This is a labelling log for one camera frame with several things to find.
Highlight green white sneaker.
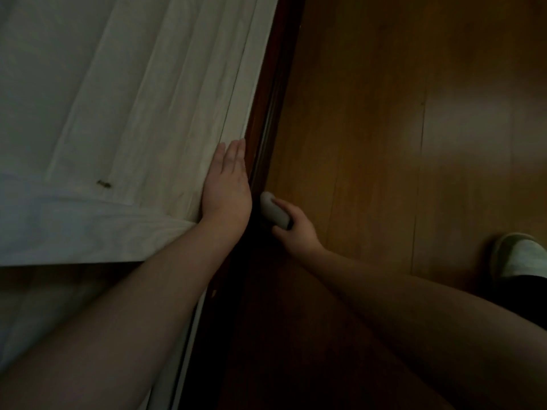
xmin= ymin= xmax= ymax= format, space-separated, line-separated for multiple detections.
xmin=489 ymin=232 xmax=547 ymax=281

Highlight black shorts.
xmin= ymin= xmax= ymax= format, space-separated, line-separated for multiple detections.
xmin=491 ymin=275 xmax=547 ymax=330

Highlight person's right hand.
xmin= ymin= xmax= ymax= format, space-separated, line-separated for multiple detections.
xmin=271 ymin=197 xmax=325 ymax=262

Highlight person's left forearm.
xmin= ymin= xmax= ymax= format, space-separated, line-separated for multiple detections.
xmin=0 ymin=217 xmax=245 ymax=410

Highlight person's right forearm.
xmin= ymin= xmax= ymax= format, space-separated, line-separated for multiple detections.
xmin=299 ymin=246 xmax=547 ymax=410

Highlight person's left hand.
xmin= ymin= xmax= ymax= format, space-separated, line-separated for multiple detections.
xmin=201 ymin=138 xmax=253 ymax=230

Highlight grey cleaning cloth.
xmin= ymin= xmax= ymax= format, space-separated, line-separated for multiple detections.
xmin=259 ymin=191 xmax=294 ymax=231

